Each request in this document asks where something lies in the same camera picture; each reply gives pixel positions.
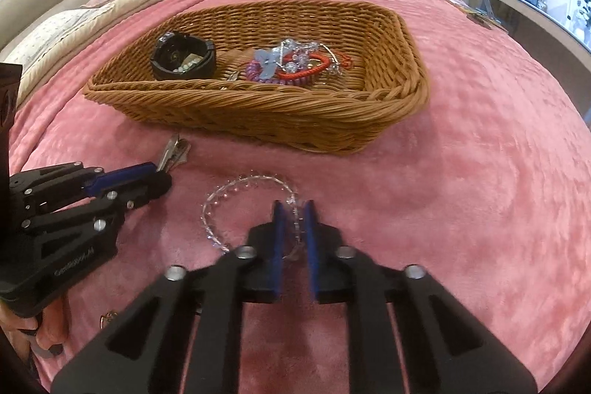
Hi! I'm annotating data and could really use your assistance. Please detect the beige folded quilt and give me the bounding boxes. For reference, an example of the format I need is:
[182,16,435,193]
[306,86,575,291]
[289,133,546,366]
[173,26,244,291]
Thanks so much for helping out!
[16,0,229,106]

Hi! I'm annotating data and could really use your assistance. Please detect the small colourful packet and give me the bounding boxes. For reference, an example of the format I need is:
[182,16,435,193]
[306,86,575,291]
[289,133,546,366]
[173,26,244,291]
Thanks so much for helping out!
[443,0,509,32]

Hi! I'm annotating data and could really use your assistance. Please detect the white floral pillow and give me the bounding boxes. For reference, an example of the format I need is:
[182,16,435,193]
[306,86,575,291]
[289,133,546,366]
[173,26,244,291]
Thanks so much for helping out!
[0,4,116,67]

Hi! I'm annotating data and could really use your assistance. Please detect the black wrist watch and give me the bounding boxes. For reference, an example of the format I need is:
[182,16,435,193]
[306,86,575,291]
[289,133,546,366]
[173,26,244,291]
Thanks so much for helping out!
[151,31,217,81]

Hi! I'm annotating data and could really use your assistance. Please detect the white vase with flowers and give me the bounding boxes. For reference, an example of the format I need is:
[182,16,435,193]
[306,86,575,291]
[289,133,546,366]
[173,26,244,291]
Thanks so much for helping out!
[570,0,591,39]

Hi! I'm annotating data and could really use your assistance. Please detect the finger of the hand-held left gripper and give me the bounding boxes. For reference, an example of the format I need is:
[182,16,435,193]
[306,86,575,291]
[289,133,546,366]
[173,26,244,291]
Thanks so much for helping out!
[21,172,173,238]
[9,162,157,215]

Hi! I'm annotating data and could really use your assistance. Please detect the white wall desk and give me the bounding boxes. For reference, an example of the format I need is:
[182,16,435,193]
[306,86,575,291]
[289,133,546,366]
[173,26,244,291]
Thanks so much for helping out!
[478,0,591,67]

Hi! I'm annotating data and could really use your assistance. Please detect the person's left hand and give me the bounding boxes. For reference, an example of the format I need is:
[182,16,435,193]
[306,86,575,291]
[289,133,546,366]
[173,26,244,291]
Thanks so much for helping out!
[0,297,70,360]

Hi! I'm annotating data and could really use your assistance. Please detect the blue butterfly hair clip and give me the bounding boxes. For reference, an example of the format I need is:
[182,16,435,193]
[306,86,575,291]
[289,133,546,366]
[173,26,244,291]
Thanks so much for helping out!
[253,45,289,82]

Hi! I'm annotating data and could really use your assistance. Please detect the red braided cord bracelet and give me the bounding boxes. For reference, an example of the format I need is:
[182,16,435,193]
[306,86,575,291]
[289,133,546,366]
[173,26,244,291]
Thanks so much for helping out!
[277,52,331,86]

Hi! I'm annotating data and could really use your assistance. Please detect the clear crystal bead bracelet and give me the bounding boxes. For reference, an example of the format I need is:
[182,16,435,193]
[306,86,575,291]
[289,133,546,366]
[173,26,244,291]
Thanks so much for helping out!
[277,38,324,65]
[202,175,308,261]

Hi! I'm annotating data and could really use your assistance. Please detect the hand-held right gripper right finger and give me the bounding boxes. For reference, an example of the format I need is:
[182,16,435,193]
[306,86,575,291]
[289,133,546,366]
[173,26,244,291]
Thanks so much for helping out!
[305,200,539,394]

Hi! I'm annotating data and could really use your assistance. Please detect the brown wicker basket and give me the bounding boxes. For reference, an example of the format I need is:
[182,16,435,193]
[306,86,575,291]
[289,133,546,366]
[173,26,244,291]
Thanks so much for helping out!
[83,1,431,155]

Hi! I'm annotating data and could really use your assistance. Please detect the silver metal hair clips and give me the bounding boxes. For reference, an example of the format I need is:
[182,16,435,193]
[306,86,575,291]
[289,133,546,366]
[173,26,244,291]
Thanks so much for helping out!
[156,133,191,173]

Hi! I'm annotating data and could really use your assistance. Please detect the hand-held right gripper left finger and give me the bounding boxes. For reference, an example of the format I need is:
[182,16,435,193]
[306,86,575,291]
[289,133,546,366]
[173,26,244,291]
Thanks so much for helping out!
[50,200,284,394]

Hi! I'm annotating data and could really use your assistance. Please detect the purple coil hair tie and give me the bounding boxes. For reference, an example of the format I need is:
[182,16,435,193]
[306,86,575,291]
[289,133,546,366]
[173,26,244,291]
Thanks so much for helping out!
[246,59,296,86]

